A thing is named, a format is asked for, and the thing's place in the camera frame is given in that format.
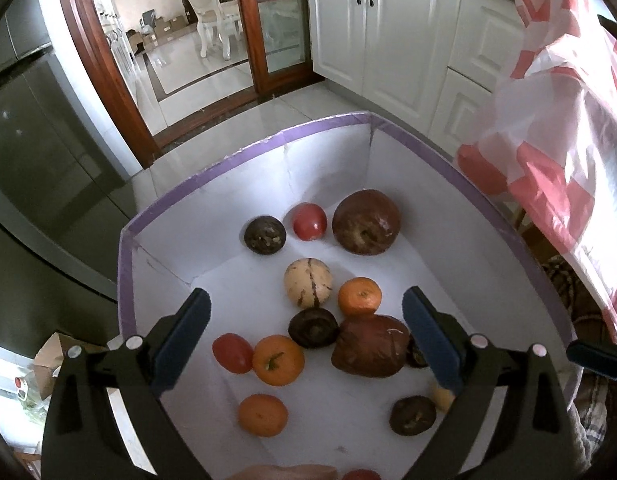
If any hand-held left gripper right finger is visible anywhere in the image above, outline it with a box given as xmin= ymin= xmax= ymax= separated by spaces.
xmin=403 ymin=286 xmax=577 ymax=480

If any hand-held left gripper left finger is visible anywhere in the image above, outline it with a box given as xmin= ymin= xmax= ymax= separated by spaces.
xmin=41 ymin=288 xmax=212 ymax=480

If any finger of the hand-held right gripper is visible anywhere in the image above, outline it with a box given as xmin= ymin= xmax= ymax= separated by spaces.
xmin=566 ymin=340 xmax=617 ymax=381

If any dark red apple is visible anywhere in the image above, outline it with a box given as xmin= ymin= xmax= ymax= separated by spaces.
xmin=331 ymin=314 xmax=413 ymax=379

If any small yellow fruit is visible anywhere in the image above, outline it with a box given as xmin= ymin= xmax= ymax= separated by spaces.
xmin=429 ymin=380 xmax=457 ymax=413

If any small tangerine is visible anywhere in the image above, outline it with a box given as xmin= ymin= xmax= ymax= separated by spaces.
xmin=238 ymin=393 xmax=289 ymax=436
xmin=337 ymin=277 xmax=382 ymax=318

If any tangerine with green stem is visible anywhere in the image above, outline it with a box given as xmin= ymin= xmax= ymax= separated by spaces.
xmin=252 ymin=335 xmax=306 ymax=387

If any striped pepino melon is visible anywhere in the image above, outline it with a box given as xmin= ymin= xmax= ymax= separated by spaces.
xmin=284 ymin=258 xmax=333 ymax=308

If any white box with purple rim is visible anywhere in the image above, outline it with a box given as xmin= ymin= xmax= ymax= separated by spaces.
xmin=116 ymin=111 xmax=579 ymax=480

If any plaid cloth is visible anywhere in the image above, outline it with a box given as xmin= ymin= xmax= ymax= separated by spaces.
xmin=571 ymin=375 xmax=610 ymax=476

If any cardboard box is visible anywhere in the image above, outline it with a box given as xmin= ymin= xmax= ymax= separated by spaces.
xmin=33 ymin=332 xmax=110 ymax=411

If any grey refrigerator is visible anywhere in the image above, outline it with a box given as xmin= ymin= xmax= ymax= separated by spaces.
xmin=0 ymin=0 xmax=145 ymax=356

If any red white checkered plastic tablecloth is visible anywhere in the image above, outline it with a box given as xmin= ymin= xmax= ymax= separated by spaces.
xmin=456 ymin=0 xmax=617 ymax=346

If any white kitchen cabinet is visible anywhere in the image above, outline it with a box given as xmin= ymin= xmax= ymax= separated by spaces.
xmin=298 ymin=0 xmax=528 ymax=150

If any wooden glass door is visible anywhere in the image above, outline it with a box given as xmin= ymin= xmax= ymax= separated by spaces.
xmin=236 ymin=0 xmax=325 ymax=95

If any white dining chair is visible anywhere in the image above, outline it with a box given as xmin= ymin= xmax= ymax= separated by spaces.
xmin=177 ymin=0 xmax=242 ymax=61

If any wooden door frame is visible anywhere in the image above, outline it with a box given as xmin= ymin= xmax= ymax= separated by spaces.
xmin=53 ymin=0 xmax=162 ymax=169

